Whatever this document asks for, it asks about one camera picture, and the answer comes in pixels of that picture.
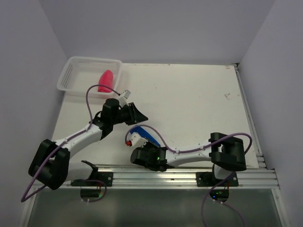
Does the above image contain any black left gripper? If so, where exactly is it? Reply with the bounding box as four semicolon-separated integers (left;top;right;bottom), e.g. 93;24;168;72
111;102;148;125

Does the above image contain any blue microfiber towel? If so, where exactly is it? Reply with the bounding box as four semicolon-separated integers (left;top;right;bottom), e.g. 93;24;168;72
130;126;160;147

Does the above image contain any pink microfiber towel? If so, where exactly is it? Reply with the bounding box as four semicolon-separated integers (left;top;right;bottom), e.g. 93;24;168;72
98;70;113;93

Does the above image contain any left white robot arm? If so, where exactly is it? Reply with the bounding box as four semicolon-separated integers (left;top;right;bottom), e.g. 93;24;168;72
28;98;148;190

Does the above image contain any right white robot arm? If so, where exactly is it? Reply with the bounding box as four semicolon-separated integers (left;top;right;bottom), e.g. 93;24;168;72
126;132;247;186

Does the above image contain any white plastic basket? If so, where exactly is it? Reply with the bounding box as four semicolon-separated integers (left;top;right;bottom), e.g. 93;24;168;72
57;56;123;96

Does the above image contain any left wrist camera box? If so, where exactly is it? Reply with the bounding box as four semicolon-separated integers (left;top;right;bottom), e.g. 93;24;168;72
117;90;131;107

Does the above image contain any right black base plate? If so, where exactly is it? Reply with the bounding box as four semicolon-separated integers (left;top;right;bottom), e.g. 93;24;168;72
196;168;239;187

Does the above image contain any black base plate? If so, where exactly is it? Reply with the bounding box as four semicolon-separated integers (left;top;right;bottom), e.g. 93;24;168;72
71;171;114;187
196;168;239;187

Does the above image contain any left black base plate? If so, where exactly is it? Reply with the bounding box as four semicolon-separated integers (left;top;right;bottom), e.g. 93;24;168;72
71;171;114;187

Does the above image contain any aluminium mounting rail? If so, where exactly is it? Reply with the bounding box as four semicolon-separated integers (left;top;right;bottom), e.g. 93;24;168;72
98;166;279;189

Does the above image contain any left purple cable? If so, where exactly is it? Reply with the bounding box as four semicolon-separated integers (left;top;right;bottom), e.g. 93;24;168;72
20;84;124;203

